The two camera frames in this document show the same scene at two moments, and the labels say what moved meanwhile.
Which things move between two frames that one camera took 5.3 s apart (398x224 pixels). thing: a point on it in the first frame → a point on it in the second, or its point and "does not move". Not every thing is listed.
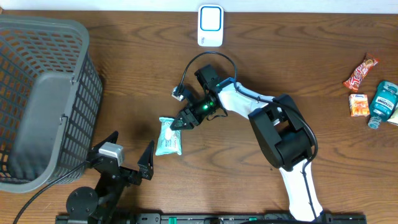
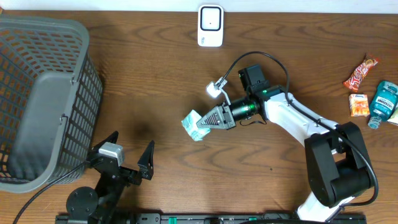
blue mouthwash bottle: (384, 103) does not move
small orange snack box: (359, 105) does not move
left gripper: (145, 167) does not move
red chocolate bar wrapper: (352, 82) does not move
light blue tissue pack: (170, 140) → (190, 125)
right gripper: (186, 115) → (229, 121)
